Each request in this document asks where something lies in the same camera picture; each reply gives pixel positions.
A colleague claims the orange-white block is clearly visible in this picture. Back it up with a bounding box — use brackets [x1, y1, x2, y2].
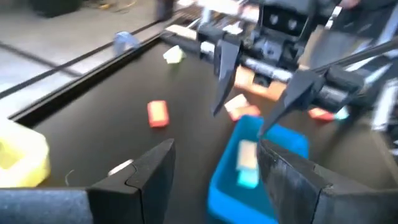
[229, 105, 262, 122]

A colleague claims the mint green long block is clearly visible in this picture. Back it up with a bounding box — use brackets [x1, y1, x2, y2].
[334, 105, 351, 121]
[236, 169, 261, 190]

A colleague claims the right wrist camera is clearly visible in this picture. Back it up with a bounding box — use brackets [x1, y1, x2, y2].
[261, 2, 312, 35]

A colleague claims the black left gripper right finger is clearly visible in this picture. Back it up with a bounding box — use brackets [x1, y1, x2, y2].
[257, 139, 398, 224]

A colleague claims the orange plastic bin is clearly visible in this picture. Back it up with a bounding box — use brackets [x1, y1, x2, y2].
[233, 65, 289, 102]

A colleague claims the pale pink small cube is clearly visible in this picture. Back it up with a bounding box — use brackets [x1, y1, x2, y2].
[223, 93, 249, 113]

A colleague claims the black aluminium table frame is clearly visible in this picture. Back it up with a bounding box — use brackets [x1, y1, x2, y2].
[7, 29, 200, 125]

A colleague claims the blue plastic bin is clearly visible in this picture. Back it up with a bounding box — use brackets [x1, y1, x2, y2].
[207, 114, 310, 224]

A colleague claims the black table mat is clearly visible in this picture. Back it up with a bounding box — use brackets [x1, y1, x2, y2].
[30, 40, 398, 224]

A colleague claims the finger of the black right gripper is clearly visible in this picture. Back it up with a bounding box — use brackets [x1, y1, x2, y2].
[212, 39, 243, 117]
[258, 70, 327, 137]

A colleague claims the red wooden block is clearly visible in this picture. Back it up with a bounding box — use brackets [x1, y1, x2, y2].
[146, 99, 170, 128]
[307, 107, 336, 122]

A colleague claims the tan long block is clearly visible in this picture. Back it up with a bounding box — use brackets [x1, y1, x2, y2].
[236, 139, 259, 171]

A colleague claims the yellow plastic bin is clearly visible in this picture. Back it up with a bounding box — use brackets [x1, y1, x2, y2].
[0, 119, 52, 189]

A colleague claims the white wooden block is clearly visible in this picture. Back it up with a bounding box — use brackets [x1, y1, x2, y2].
[162, 45, 187, 65]

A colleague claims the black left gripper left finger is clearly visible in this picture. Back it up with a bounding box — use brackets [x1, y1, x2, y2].
[86, 138, 177, 224]

